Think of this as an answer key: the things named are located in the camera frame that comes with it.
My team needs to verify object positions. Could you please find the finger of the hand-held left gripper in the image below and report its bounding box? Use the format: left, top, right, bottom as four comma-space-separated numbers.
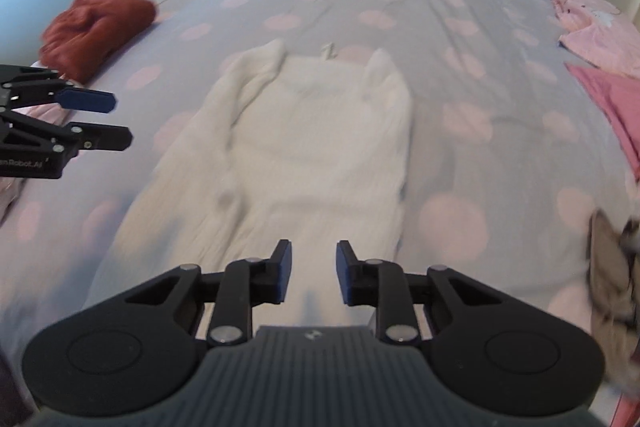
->
0, 66, 117, 114
0, 112, 133, 152

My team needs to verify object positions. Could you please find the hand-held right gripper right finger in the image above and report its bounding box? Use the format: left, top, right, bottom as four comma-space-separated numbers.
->
336, 241, 501, 347

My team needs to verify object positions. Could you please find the rust red fleece garment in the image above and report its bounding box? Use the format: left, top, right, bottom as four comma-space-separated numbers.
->
39, 0, 157, 84

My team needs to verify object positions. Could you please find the folded light pink cloth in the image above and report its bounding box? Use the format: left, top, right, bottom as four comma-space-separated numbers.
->
0, 104, 68, 218

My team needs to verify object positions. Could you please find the grey crumpled garment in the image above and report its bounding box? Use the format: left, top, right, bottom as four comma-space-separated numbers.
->
587, 209, 640, 395

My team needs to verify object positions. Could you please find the white knit sweater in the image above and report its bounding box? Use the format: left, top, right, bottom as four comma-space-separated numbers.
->
112, 39, 413, 328

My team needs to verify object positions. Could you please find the light pink printed pillow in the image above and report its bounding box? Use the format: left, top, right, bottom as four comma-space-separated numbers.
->
537, 0, 640, 80

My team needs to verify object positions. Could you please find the dark pink pillow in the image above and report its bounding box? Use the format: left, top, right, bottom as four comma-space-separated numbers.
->
565, 63, 640, 180

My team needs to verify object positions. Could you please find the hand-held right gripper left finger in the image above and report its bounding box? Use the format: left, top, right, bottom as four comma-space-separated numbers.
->
125, 239, 293, 348

